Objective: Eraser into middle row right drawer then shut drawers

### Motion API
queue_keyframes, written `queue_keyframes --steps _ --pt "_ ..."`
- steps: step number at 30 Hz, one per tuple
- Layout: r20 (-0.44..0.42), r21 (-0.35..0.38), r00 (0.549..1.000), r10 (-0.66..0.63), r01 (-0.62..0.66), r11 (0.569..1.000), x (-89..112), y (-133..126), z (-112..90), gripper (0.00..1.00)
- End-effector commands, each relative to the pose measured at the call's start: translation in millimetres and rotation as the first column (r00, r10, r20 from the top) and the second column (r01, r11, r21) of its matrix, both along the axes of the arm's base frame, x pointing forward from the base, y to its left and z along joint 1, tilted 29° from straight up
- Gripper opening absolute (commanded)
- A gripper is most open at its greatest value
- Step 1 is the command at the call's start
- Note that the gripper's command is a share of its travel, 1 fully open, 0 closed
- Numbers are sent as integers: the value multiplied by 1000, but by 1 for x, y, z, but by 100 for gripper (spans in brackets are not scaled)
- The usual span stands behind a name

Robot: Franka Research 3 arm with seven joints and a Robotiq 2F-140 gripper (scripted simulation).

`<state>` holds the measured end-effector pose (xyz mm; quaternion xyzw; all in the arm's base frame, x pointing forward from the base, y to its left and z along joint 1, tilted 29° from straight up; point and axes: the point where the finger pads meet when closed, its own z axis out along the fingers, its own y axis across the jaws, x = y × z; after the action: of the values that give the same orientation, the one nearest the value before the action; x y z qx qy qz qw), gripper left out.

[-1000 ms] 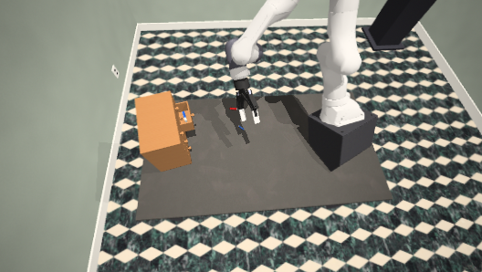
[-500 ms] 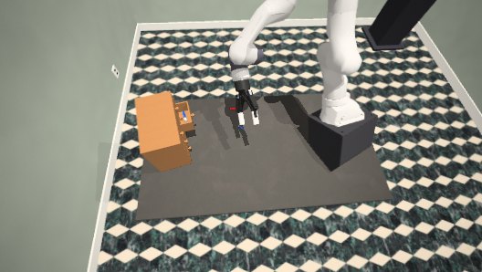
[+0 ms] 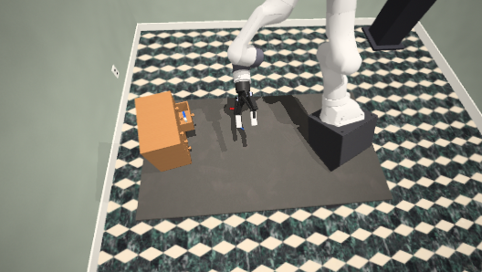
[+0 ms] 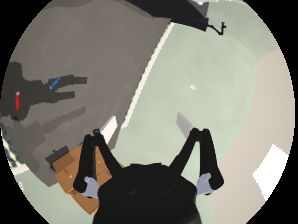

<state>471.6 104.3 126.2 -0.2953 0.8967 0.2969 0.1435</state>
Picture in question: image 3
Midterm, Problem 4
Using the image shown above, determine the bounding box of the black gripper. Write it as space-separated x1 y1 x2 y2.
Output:
234 81 258 128

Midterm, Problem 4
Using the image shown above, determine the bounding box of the wooden chest of drawers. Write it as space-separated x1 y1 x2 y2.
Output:
135 91 192 172

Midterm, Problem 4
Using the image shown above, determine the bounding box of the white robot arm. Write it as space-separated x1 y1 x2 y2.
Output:
227 0 364 127

